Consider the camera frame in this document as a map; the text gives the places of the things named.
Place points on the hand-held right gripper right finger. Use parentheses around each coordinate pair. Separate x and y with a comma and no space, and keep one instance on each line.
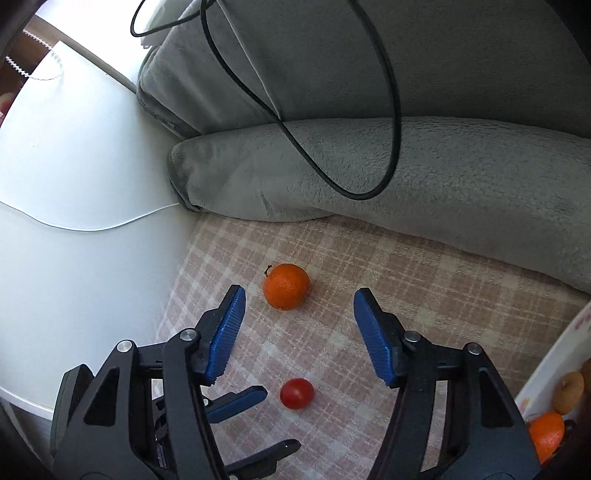
(374,337)

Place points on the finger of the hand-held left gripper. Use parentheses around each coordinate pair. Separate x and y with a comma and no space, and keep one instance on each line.
(240,401)
(272,454)

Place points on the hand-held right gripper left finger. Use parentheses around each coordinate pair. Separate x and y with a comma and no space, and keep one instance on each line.
(226,332)

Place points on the large red cherry tomato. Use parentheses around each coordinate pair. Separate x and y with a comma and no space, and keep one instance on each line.
(297,393)

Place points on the tangerine with stem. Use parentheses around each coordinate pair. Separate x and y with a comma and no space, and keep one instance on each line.
(286,287)

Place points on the white floral bowl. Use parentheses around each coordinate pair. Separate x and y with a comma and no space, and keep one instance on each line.
(549,369)

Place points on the large brown kiwi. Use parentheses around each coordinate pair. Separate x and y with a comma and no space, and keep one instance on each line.
(569,392)

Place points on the pink plaid bed sheet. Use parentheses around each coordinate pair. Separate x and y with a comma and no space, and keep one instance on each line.
(323,350)

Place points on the rolled grey fleece blanket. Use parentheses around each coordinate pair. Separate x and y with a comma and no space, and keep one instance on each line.
(438,175)

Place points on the large orange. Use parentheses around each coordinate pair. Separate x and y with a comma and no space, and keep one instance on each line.
(547,434)

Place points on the white side table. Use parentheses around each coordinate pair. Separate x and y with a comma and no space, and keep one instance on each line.
(69,161)

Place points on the grey fleece cushion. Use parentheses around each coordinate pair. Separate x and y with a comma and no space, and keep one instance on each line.
(323,55)

